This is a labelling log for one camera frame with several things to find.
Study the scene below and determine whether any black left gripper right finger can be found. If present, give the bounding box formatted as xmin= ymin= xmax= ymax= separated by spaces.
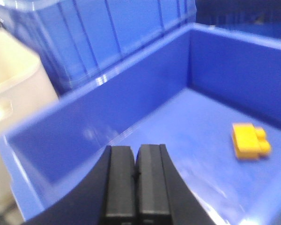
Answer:
xmin=135 ymin=144 xmax=215 ymax=225

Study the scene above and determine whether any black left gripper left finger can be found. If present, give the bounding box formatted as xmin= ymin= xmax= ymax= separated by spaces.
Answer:
xmin=25 ymin=145 xmax=135 ymax=225

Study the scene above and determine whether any yellow studded block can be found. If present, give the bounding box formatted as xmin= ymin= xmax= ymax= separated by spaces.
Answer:
xmin=232 ymin=123 xmax=272 ymax=160

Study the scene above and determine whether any white plastic bin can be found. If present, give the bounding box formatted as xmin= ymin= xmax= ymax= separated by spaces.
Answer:
xmin=0 ymin=29 xmax=58 ymax=209

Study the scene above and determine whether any blue bin behind target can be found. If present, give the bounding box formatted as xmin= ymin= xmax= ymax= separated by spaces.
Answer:
xmin=0 ymin=0 xmax=197 ymax=94

